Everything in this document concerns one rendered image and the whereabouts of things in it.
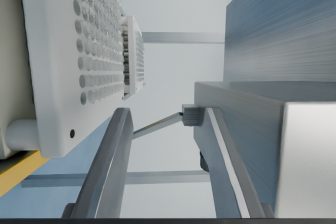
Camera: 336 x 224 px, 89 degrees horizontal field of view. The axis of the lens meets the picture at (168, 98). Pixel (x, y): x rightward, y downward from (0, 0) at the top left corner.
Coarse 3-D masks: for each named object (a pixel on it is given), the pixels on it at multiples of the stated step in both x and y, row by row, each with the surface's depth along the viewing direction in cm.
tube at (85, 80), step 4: (80, 76) 17; (84, 76) 17; (88, 76) 17; (92, 76) 18; (80, 80) 17; (84, 80) 17; (88, 80) 17; (92, 80) 18; (80, 84) 17; (84, 84) 17; (88, 84) 17; (92, 84) 18
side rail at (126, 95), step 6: (144, 84) 129; (126, 96) 59; (24, 150) 16; (30, 150) 16; (12, 156) 15; (18, 156) 15; (24, 156) 15; (0, 162) 14; (6, 162) 14; (12, 162) 14; (0, 168) 13
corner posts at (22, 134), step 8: (16, 120) 15; (24, 120) 15; (32, 120) 15; (8, 128) 14; (16, 128) 14; (24, 128) 14; (32, 128) 14; (8, 136) 14; (16, 136) 14; (24, 136) 14; (32, 136) 14; (8, 144) 14; (16, 144) 14; (24, 144) 14; (32, 144) 14
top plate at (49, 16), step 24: (24, 0) 12; (48, 0) 12; (72, 0) 16; (48, 24) 12; (72, 24) 16; (120, 24) 35; (48, 48) 13; (72, 48) 16; (48, 72) 13; (72, 72) 16; (96, 72) 21; (120, 72) 35; (48, 96) 13; (72, 96) 15; (120, 96) 34; (48, 120) 13; (72, 120) 15; (96, 120) 21; (48, 144) 14; (72, 144) 15
